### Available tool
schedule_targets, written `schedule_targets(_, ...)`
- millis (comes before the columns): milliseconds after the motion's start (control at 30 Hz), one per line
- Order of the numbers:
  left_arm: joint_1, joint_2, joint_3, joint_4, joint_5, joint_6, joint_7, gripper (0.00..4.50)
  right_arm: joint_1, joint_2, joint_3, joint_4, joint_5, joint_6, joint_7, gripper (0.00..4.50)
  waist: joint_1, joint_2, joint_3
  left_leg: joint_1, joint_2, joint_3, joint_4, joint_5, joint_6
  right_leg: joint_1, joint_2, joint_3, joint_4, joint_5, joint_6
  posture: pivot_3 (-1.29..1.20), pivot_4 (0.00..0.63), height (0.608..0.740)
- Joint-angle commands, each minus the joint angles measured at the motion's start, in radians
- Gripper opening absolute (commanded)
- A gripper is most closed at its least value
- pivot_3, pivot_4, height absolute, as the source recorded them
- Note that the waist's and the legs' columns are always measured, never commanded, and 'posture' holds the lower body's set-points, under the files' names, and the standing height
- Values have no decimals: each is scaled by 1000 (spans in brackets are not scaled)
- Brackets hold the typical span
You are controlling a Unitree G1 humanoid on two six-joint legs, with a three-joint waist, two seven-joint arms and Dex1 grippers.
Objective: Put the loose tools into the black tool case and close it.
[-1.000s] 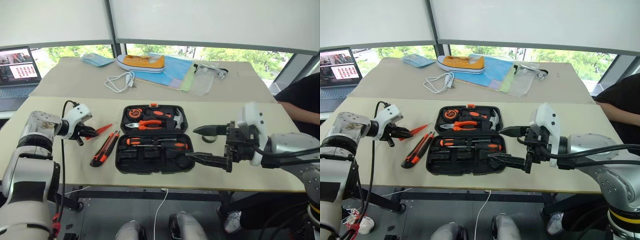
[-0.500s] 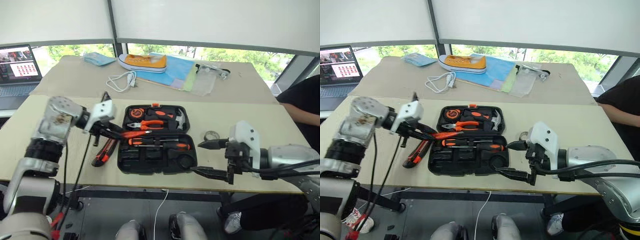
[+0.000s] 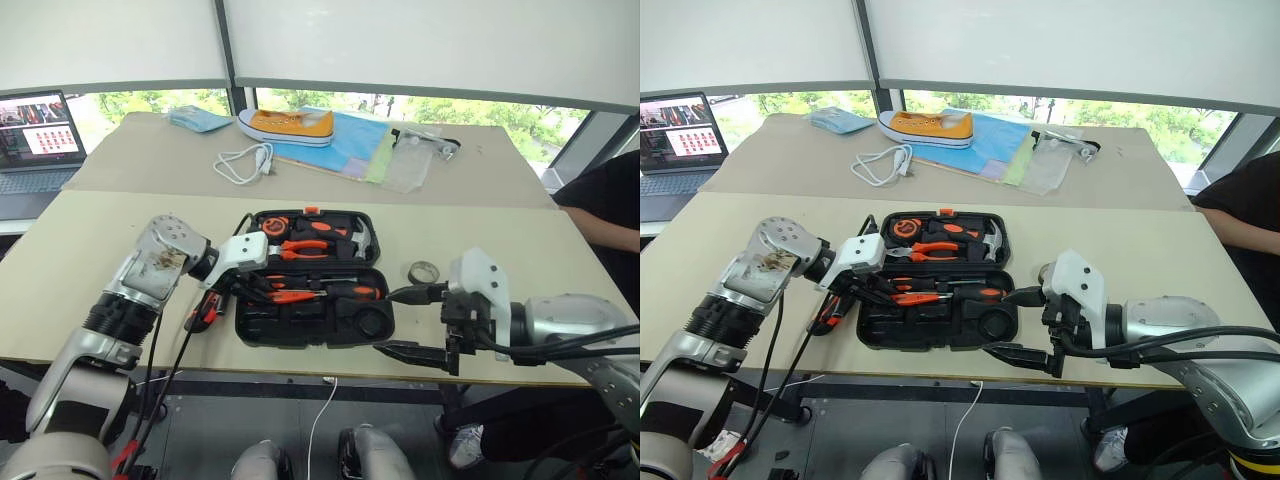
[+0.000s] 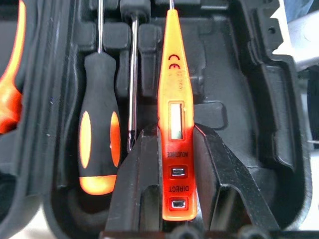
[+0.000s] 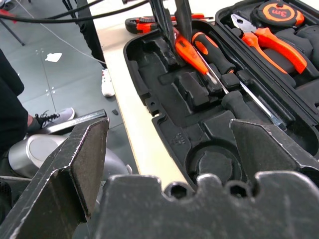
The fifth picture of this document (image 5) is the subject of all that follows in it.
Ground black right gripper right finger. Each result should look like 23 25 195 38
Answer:
229 119 319 186

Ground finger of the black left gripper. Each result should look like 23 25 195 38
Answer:
174 0 193 42
150 0 185 67

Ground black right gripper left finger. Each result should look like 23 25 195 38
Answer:
0 117 111 239

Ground small orange screwdriver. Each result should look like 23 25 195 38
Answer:
173 26 229 95

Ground black plastic tool case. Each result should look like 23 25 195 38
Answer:
123 0 319 191

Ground orange black utility knife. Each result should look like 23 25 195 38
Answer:
124 13 214 35

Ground silver robot body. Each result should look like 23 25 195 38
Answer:
8 133 133 179

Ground grey sneaker black laces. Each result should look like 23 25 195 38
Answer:
34 107 76 128

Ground bystander black trouser leg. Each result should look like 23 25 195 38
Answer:
62 0 108 69

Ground bystander in black clothing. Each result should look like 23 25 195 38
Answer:
0 49 42 156

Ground white sneaker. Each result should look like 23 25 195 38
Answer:
100 68 116 98

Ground orange black tape measure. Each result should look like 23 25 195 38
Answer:
251 0 306 28

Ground white paper scrap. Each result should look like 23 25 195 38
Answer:
44 52 63 63

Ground black chair leg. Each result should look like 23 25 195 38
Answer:
0 17 26 47

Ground orange black handled screwdriver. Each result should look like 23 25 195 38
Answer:
191 31 288 130

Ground thin black cable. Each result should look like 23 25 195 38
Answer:
46 0 105 20

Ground orange handled pliers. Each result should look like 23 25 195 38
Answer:
230 13 308 75

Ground thick black cable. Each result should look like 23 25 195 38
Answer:
0 0 150 24

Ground thin white floor cable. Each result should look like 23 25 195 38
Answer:
14 0 107 65

